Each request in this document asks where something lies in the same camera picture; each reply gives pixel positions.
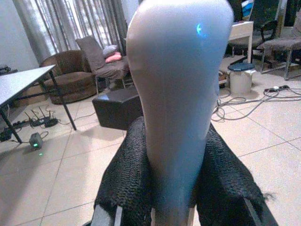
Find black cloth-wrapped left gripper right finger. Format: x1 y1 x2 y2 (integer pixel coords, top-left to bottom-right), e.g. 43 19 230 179
192 123 279 226

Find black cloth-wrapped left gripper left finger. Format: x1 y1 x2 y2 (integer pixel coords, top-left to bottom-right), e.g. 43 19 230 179
82 116 156 226

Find white plastic broom handle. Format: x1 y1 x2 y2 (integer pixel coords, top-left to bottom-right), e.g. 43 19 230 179
126 0 235 226

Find black leather ottoman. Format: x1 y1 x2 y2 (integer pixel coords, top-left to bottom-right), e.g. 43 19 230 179
92 87 145 131

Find black router with antennas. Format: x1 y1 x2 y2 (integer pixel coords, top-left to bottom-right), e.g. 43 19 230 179
24 106 59 129

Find small grey device green light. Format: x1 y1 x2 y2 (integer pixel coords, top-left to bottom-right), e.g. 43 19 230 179
29 132 44 151

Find white bucket with blue lid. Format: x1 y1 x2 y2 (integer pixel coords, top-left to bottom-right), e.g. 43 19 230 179
227 62 257 95

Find white and black power strip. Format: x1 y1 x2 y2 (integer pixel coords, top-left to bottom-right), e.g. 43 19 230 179
264 85 290 93

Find brown round armchair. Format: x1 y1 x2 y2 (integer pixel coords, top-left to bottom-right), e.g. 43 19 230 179
40 49 97 105

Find pink pillow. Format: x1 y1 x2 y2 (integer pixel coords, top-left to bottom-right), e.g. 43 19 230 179
105 52 122 64

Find brown cardboard box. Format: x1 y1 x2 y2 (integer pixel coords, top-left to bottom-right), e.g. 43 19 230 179
13 84 48 107

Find grey knitted pillow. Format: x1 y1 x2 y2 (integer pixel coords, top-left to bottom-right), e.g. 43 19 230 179
102 44 118 58

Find grey fabric covered chair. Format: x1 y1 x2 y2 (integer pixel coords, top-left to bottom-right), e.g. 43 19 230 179
75 35 134 95

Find grey table with black legs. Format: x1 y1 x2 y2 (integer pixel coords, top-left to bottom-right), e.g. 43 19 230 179
0 64 78 145

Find white side table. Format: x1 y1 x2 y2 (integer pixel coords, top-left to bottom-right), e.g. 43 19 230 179
227 21 255 57

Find black office chair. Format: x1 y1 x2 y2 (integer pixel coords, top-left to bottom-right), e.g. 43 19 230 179
244 19 279 69

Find grey sheer curtain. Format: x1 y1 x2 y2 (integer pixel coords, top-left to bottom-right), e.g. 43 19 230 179
13 0 129 55

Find blue storage boxes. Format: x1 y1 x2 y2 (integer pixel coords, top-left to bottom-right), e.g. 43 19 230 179
242 0 255 17

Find grey floor cable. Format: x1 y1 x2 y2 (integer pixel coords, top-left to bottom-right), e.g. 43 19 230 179
211 87 301 122

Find brown cushioned metal frame chair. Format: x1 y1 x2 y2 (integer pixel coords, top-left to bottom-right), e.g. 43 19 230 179
257 24 301 81

